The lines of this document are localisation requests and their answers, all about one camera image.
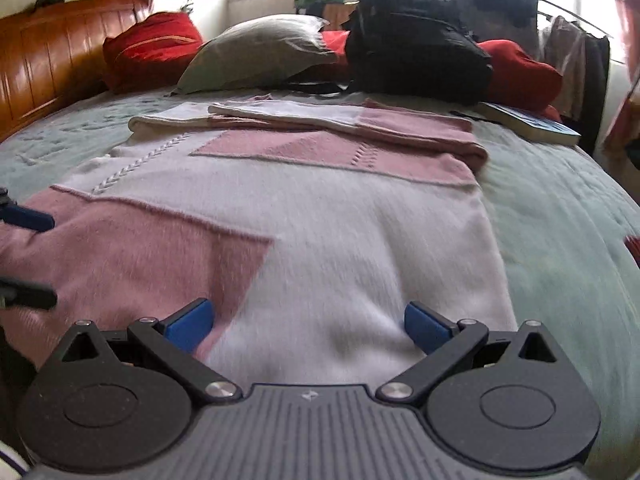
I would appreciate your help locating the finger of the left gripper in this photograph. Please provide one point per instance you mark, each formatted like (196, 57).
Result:
(16, 294)
(26, 218)

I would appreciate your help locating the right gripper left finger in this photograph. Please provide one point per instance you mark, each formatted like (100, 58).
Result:
(115, 399)

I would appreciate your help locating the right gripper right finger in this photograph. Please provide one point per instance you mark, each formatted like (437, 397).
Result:
(494, 399)

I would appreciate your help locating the pink and white sweater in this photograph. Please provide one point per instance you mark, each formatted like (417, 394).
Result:
(136, 235)

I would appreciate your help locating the clothes rack with garments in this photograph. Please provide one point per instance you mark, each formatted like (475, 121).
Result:
(558, 33)

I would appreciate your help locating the wooden headboard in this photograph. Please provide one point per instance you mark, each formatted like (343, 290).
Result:
(53, 57)

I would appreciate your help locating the green plaid bed blanket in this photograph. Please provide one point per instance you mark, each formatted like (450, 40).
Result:
(560, 239)

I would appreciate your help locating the red quilt left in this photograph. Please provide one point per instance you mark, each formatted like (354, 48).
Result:
(151, 54)

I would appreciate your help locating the red quilt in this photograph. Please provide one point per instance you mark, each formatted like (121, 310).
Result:
(518, 80)
(151, 54)

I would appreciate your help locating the blue white book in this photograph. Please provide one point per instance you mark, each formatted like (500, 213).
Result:
(530, 127)

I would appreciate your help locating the red plaid curtain right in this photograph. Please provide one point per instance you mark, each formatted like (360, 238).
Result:
(625, 128)

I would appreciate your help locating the grey green pillow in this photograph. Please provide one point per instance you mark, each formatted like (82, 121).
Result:
(256, 53)

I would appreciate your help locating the red quilt right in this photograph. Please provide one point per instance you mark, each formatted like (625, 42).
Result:
(518, 80)

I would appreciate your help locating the green topped box pile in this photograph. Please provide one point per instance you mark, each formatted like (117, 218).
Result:
(335, 12)

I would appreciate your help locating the black backpack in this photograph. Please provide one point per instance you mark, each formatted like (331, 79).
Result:
(405, 48)

